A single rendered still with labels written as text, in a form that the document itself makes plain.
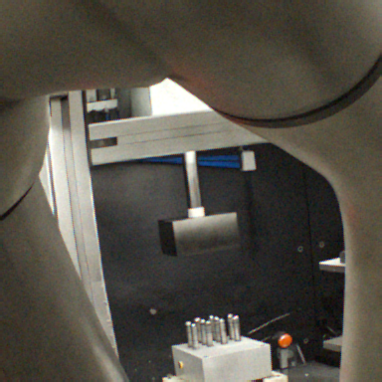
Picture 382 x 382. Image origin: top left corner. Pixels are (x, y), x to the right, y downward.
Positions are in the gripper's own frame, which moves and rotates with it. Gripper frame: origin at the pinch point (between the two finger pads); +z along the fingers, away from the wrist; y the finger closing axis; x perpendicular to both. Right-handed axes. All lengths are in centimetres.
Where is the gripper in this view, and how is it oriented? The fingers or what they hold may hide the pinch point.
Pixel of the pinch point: (343, 305)
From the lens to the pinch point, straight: 109.6
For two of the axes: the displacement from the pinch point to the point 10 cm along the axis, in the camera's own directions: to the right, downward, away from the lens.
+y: -1.2, -9.9, -0.5
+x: -9.4, 1.3, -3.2
